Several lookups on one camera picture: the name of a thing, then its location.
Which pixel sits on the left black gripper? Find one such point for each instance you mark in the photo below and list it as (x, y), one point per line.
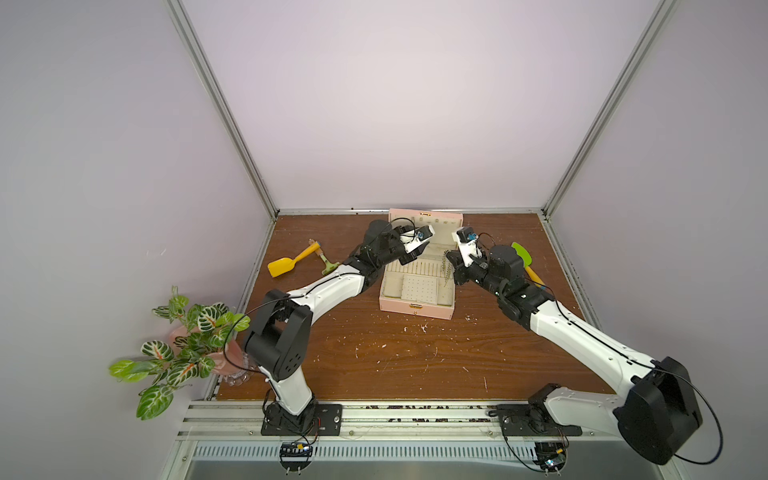
(393, 233)

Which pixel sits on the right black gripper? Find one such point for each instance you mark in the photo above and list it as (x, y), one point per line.
(462, 268)

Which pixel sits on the pink jewelry box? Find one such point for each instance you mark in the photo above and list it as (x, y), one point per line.
(424, 287)

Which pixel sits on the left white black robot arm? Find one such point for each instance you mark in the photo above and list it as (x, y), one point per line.
(279, 332)

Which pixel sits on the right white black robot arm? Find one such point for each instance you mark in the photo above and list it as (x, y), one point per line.
(654, 406)

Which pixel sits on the green toy trowel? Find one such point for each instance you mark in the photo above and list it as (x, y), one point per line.
(527, 262)

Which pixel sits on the green toy rake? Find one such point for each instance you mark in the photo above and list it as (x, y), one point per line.
(329, 266)

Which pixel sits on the yellow toy shovel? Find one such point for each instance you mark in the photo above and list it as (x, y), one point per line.
(284, 265)

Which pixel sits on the potted variegated plant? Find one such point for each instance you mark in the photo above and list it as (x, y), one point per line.
(204, 346)

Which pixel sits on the right small circuit board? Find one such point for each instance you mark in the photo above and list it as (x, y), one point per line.
(550, 457)

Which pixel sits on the small circuit board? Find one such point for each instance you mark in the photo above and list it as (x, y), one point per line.
(550, 457)
(295, 457)

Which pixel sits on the left small circuit board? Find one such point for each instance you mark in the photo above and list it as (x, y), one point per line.
(295, 457)

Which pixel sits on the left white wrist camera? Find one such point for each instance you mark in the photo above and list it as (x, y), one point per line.
(416, 240)

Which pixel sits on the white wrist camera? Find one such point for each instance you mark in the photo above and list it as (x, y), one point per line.
(416, 240)
(466, 240)

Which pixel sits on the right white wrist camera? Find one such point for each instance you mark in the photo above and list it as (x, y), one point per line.
(466, 240)

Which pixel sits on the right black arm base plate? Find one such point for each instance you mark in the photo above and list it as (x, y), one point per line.
(526, 420)

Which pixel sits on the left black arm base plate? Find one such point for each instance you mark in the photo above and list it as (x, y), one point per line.
(321, 419)

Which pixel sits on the aluminium rail frame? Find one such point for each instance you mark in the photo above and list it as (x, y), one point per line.
(371, 431)

